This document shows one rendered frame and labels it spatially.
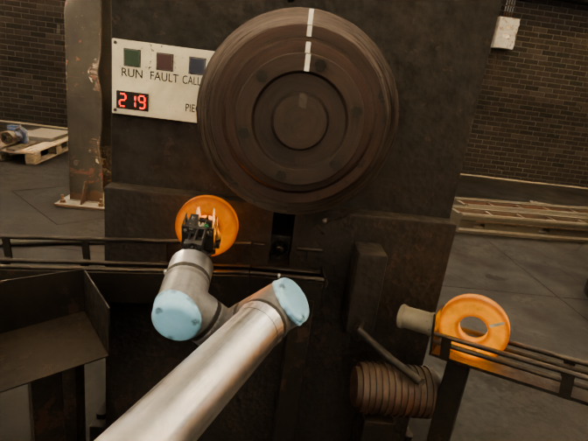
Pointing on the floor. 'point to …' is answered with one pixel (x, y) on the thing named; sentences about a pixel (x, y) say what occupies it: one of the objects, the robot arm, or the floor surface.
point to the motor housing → (388, 398)
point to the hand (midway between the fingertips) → (207, 219)
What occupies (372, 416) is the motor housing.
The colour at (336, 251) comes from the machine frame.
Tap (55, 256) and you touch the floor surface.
